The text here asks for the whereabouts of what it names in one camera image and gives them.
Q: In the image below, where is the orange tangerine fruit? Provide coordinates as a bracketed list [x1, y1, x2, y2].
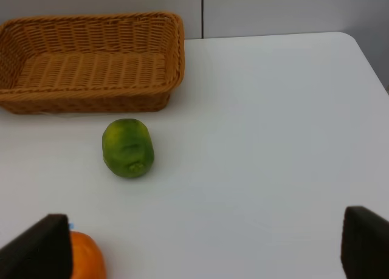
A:
[70, 231, 106, 279]

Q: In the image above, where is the tan wicker basket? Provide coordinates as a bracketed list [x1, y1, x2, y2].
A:
[1, 12, 185, 114]

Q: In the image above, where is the green lime fruit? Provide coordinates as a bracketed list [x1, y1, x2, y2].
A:
[102, 119, 154, 179]

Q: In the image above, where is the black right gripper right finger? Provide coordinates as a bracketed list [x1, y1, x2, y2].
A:
[340, 206, 388, 279]

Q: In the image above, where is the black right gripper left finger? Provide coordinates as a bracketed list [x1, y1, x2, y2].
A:
[1, 214, 73, 279]

